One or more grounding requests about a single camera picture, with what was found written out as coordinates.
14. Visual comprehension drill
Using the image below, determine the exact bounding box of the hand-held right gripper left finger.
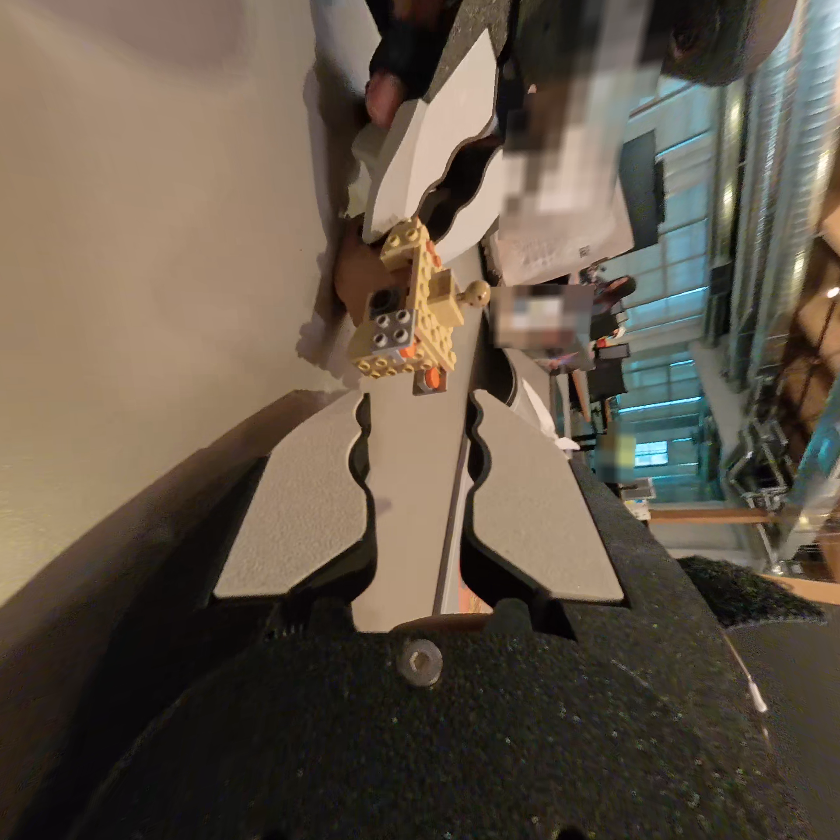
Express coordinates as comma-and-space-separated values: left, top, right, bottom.
212, 391, 376, 611

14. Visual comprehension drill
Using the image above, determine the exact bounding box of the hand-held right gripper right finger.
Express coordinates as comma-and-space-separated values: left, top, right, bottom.
461, 388, 626, 610

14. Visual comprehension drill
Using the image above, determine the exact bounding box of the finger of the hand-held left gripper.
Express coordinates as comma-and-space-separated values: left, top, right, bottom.
351, 26, 503, 245
420, 125, 526, 265

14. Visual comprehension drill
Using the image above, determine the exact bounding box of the tan and orange brick model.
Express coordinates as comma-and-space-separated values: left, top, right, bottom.
335, 220, 493, 398

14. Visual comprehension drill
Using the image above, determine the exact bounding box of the person's left hand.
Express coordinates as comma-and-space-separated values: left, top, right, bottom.
365, 67, 413, 127

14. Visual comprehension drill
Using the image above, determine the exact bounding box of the white labelled paper bag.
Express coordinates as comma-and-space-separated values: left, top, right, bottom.
495, 220, 636, 286

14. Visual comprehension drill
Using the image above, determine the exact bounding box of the black wall screen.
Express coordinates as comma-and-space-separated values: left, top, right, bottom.
620, 130, 665, 245

